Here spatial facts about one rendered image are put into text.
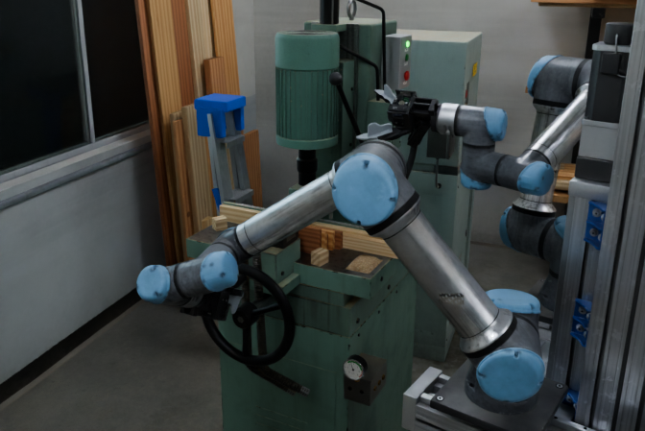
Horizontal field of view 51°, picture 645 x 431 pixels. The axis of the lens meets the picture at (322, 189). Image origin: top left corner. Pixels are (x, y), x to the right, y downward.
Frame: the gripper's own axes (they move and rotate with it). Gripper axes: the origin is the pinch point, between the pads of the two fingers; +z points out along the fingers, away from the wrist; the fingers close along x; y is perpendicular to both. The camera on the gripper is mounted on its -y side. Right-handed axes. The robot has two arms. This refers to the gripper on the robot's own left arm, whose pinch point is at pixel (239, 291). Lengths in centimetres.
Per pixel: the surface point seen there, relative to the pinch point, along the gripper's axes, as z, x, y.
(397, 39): 30, 14, -82
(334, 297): 25.3, 14.5, -4.2
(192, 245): 22.2, -32.6, -9.6
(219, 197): 89, -73, -35
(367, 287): 22.7, 24.0, -8.6
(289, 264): 19.0, 2.0, -10.0
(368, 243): 33.3, 17.6, -21.2
